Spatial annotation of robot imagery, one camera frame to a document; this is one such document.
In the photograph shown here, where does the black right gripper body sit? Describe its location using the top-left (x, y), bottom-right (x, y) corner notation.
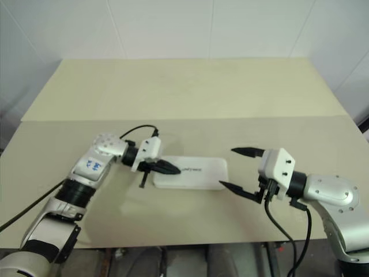
top-left (253, 174), bottom-right (280, 205)

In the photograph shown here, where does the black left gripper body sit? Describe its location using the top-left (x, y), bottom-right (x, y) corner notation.
top-left (138, 158), bottom-right (163, 190)

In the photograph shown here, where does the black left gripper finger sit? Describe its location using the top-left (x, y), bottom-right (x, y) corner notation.
top-left (157, 159), bottom-right (179, 170)
top-left (155, 167), bottom-right (182, 175)

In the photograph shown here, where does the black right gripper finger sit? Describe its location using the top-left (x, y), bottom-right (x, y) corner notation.
top-left (219, 180), bottom-right (257, 201)
top-left (230, 147), bottom-right (266, 159)

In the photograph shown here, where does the white rectangular box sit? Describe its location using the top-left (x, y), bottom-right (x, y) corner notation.
top-left (152, 155), bottom-right (230, 192)

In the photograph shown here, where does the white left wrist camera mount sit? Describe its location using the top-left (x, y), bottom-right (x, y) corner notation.
top-left (131, 137), bottom-right (162, 173)

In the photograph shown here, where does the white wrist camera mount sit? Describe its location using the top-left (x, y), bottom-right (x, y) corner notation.
top-left (257, 148), bottom-right (297, 201)
top-left (131, 137), bottom-right (162, 173)

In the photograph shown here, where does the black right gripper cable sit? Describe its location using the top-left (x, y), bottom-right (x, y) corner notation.
top-left (264, 197), bottom-right (298, 277)

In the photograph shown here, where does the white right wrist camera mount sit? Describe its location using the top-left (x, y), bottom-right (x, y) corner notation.
top-left (257, 148), bottom-right (297, 201)

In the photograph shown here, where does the thin black left wrist cable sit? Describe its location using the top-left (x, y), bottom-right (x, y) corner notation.
top-left (119, 124), bottom-right (160, 140)

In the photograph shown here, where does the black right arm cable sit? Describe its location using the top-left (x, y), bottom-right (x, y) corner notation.
top-left (289, 199), bottom-right (314, 277)

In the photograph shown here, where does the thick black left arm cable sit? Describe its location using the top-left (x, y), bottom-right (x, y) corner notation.
top-left (0, 181), bottom-right (65, 231)

